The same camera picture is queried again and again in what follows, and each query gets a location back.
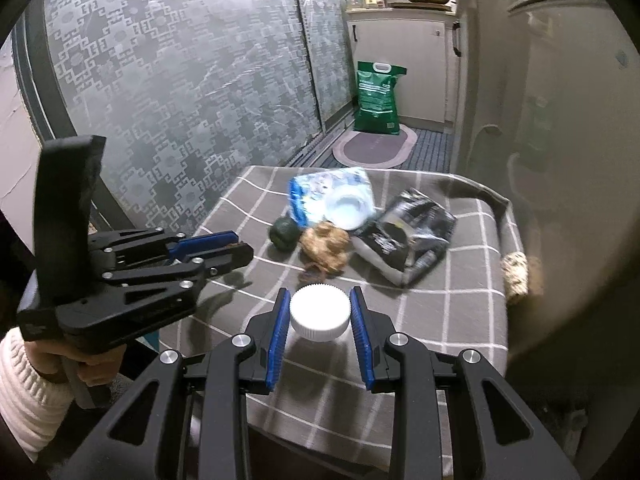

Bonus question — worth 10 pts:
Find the oval purple floor mat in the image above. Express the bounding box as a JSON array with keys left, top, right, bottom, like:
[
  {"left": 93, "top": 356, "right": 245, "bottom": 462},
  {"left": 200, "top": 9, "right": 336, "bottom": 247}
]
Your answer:
[{"left": 332, "top": 127, "right": 420, "bottom": 168}]

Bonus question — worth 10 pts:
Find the person's left hand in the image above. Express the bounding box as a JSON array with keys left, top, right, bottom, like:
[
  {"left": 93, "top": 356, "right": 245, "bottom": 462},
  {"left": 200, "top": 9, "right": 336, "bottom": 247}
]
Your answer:
[{"left": 22, "top": 341, "right": 127, "bottom": 390}]

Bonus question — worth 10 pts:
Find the white plastic cup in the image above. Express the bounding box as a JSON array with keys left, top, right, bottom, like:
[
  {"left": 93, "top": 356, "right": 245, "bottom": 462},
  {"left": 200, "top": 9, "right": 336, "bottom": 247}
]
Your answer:
[{"left": 325, "top": 185, "right": 374, "bottom": 231}]

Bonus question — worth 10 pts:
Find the patterned frosted glass door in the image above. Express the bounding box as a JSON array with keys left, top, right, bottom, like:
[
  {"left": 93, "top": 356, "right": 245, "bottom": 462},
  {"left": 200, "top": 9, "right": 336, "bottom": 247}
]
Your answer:
[
  {"left": 290, "top": 0, "right": 358, "bottom": 133},
  {"left": 42, "top": 0, "right": 323, "bottom": 241}
]

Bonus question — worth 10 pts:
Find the dark green ball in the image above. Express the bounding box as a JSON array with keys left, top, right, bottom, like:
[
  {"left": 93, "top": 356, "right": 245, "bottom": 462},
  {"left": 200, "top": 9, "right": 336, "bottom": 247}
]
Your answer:
[{"left": 269, "top": 217, "right": 301, "bottom": 249}]

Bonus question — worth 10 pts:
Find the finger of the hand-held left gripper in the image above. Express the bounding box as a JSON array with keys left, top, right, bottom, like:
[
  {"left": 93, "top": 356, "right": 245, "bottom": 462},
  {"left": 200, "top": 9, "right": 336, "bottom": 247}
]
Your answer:
[
  {"left": 97, "top": 242, "right": 256, "bottom": 325},
  {"left": 89, "top": 229, "right": 240, "bottom": 263}
]

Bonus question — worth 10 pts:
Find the grey checked tablecloth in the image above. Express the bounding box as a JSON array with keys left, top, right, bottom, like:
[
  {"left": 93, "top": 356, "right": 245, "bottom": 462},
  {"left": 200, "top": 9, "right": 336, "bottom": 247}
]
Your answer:
[{"left": 157, "top": 164, "right": 526, "bottom": 480}]

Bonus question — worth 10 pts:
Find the large white appliance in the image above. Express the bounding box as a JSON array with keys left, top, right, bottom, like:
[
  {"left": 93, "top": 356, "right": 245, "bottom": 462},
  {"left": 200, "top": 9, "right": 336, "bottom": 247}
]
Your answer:
[{"left": 465, "top": 0, "right": 640, "bottom": 386}]

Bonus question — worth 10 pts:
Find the tall white cabinet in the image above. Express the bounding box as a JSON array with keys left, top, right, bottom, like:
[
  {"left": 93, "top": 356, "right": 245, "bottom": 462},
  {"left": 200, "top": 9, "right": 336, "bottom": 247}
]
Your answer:
[{"left": 450, "top": 0, "right": 531, "bottom": 171}]

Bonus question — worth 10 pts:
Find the crumpled beige paper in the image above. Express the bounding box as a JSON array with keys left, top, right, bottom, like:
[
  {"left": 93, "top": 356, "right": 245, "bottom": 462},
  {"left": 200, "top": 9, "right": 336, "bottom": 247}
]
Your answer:
[{"left": 502, "top": 252, "right": 543, "bottom": 306}]

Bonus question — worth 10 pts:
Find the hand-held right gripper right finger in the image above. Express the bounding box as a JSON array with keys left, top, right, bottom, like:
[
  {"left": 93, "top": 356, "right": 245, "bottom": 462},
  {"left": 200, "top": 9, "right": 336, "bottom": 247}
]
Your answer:
[{"left": 349, "top": 286, "right": 583, "bottom": 480}]

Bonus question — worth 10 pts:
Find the white ribbed bottle cap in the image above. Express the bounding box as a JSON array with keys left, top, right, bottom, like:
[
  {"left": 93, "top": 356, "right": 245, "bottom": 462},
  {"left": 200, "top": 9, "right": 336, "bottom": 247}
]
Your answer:
[{"left": 289, "top": 284, "right": 351, "bottom": 342}]

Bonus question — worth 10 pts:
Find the green bag with white handle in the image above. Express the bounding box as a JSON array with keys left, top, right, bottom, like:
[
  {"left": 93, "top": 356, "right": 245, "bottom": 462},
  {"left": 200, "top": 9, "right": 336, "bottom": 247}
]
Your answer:
[{"left": 354, "top": 60, "right": 407, "bottom": 136}]

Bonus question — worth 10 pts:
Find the blue cartoon print packet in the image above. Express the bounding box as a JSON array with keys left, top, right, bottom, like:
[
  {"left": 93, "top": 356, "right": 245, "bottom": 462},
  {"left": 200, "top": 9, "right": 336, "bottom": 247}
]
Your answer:
[{"left": 287, "top": 166, "right": 376, "bottom": 228}]

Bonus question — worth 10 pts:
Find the striped grey floor rug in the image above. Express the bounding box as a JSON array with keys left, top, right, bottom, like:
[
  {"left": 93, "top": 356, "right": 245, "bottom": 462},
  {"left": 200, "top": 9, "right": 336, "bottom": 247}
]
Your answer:
[{"left": 290, "top": 127, "right": 453, "bottom": 173}]

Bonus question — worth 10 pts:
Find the black snack packet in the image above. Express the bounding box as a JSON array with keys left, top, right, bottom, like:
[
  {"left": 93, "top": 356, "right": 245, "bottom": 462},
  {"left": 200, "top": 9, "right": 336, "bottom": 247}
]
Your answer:
[{"left": 352, "top": 187, "right": 458, "bottom": 288}]

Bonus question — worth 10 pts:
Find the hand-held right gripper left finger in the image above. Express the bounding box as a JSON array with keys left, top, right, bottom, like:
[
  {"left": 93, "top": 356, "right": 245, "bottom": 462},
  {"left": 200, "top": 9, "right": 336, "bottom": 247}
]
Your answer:
[{"left": 52, "top": 287, "right": 293, "bottom": 480}]

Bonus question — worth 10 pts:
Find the low white cabinet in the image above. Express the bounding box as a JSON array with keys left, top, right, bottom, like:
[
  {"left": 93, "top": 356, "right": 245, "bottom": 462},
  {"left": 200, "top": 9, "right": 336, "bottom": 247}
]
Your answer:
[{"left": 345, "top": 7, "right": 458, "bottom": 133}]

